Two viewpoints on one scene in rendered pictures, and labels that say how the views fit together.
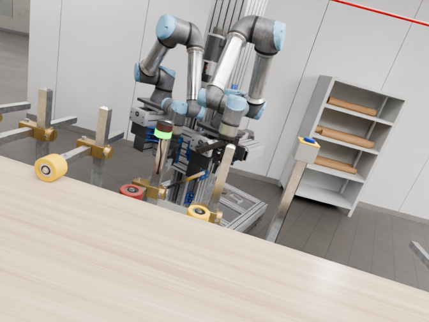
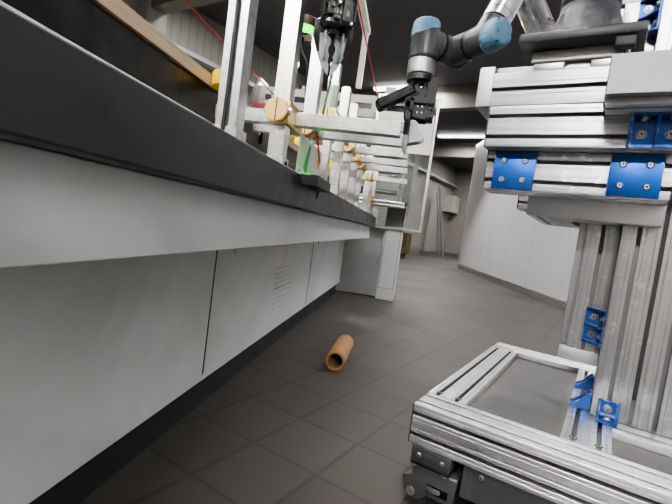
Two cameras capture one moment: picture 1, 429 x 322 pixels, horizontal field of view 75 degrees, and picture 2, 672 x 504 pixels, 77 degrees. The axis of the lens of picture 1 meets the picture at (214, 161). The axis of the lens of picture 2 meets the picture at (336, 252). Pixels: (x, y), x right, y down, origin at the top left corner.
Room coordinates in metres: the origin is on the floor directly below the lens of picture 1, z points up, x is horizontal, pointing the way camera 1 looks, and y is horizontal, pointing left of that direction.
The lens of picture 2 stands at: (1.26, -0.99, 0.59)
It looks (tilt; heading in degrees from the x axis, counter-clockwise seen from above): 4 degrees down; 96
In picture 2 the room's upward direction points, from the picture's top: 8 degrees clockwise
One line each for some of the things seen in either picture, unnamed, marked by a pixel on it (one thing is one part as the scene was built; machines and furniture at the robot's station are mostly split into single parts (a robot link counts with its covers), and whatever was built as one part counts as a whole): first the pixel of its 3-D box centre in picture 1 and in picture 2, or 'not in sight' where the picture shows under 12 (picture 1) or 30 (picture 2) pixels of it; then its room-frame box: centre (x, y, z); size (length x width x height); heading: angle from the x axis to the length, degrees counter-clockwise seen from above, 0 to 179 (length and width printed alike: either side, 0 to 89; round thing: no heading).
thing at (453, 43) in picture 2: (173, 107); (456, 51); (1.39, 0.27, 1.12); 0.11 x 0.11 x 0.08; 35
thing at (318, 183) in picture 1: (335, 147); not in sight; (3.50, -1.42, 0.77); 0.90 x 0.45 x 1.55; 93
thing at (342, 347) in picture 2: not in sight; (340, 351); (1.15, 0.87, 0.04); 0.30 x 0.08 x 0.08; 87
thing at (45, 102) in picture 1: (42, 145); (338, 148); (1.05, 0.70, 0.89); 0.03 x 0.03 x 0.48; 87
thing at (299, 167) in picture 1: (281, 211); (243, 0); (0.99, -0.31, 0.92); 0.05 x 0.04 x 0.45; 87
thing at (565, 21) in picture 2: (224, 119); (586, 27); (1.63, 0.01, 1.09); 0.15 x 0.15 x 0.10
